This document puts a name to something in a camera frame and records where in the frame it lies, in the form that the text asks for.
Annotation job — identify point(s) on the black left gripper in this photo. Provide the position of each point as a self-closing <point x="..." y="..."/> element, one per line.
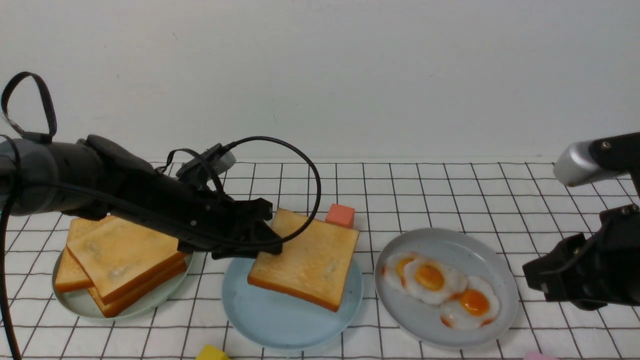
<point x="225" y="227"/>

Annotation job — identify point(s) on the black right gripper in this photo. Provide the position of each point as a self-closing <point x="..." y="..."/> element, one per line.
<point x="592" y="272"/>

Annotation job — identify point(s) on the fried egg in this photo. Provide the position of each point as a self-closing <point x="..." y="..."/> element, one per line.
<point x="472" y="309"/>
<point x="433" y="282"/>
<point x="393" y="270"/>

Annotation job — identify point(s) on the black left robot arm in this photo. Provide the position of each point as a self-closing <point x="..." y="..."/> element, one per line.
<point x="95" y="177"/>

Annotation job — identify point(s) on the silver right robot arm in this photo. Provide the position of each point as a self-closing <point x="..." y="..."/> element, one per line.
<point x="600" y="159"/>

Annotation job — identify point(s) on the light blue plate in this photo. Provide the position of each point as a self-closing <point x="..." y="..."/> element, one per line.
<point x="281" y="322"/>

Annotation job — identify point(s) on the orange cube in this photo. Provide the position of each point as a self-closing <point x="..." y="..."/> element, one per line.
<point x="340" y="215"/>

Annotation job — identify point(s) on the white grid tablecloth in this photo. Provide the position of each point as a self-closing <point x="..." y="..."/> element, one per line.
<point x="516" y="208"/>

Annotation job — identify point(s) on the pink block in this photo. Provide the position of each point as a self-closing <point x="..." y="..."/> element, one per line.
<point x="534" y="355"/>

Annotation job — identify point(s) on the yellow cube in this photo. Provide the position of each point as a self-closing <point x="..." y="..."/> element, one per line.
<point x="209" y="352"/>

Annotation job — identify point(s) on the grey plate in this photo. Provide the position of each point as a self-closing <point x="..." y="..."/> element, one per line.
<point x="465" y="254"/>

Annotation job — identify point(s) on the pale green plate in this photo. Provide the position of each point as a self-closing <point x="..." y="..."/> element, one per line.
<point x="80" y="303"/>

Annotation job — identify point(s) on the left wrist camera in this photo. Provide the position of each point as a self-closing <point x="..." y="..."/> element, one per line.
<point x="210" y="162"/>

